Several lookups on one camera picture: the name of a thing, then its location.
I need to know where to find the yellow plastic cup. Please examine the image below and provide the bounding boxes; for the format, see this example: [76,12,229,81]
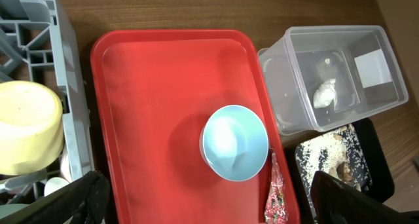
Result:
[1,81,64,176]

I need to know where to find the rice and food scraps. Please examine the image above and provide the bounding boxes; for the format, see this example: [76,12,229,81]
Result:
[295,124,373,191]

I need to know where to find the red snack wrapper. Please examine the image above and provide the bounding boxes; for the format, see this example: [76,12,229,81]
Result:
[264,149,288,224]

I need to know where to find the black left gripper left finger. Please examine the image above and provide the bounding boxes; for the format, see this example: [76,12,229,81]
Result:
[1,171,110,224]

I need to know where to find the light blue food bowl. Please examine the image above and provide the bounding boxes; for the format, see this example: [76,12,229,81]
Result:
[199,105,269,182]

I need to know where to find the red plastic serving tray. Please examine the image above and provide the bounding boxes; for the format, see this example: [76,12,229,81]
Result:
[90,29,301,223]

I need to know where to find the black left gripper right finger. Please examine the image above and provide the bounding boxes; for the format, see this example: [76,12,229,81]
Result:
[310,172,418,224]

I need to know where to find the white napkin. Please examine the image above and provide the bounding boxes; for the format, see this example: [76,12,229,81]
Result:
[313,79,337,109]

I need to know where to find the light green small bowl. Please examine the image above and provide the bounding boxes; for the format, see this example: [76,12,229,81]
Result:
[0,204,27,219]

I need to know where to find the white plastic spoon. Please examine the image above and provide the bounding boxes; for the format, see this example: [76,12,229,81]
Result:
[44,177,69,196]

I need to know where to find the black plastic tray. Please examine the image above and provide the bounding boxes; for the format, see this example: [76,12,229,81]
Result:
[285,119,395,223]

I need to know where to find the clear plastic bin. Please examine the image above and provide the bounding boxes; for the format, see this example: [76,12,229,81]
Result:
[258,25,409,135]

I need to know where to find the grey plastic dishwasher rack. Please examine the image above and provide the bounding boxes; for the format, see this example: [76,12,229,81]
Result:
[0,0,96,205]

